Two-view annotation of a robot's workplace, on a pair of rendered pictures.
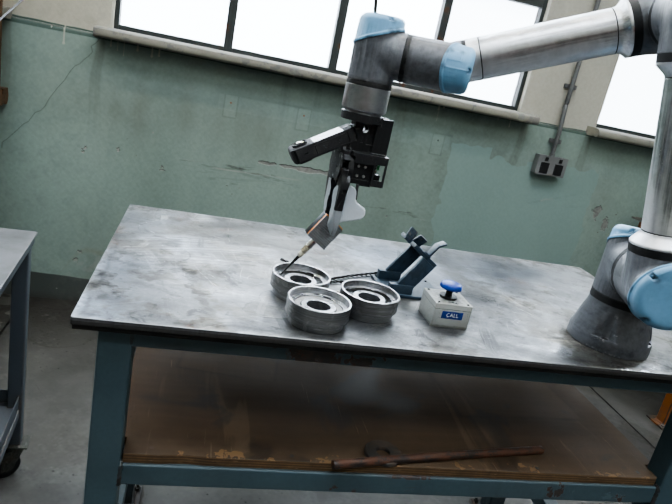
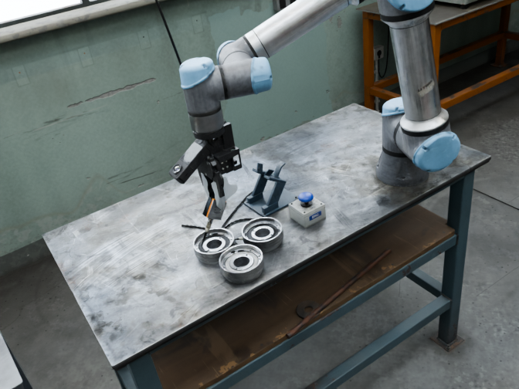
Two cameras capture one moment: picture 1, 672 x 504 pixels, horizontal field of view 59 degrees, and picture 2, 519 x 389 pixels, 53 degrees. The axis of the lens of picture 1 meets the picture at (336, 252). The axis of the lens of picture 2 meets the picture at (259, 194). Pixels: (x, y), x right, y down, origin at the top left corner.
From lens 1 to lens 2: 0.46 m
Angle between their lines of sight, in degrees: 20
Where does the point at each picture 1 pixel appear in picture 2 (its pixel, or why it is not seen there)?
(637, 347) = (422, 174)
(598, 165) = not seen: outside the picture
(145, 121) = not seen: outside the picture
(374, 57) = (205, 96)
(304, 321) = (242, 279)
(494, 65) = (275, 49)
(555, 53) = (311, 25)
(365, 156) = (224, 156)
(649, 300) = (426, 161)
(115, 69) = not seen: outside the picture
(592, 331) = (395, 176)
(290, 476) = (266, 356)
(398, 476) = (323, 317)
